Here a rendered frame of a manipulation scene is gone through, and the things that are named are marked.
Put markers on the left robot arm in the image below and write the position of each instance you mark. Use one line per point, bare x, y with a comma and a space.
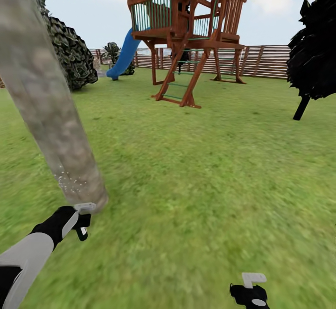
20, 265

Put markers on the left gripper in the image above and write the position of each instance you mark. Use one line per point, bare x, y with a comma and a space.
84, 221

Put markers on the garden chair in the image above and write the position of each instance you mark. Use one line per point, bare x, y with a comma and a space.
97, 64

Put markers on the pesticide atomizer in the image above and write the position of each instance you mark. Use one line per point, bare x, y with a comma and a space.
82, 233

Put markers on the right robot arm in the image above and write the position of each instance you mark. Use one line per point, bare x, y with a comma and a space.
253, 297

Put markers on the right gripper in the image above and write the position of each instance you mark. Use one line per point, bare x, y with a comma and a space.
240, 293

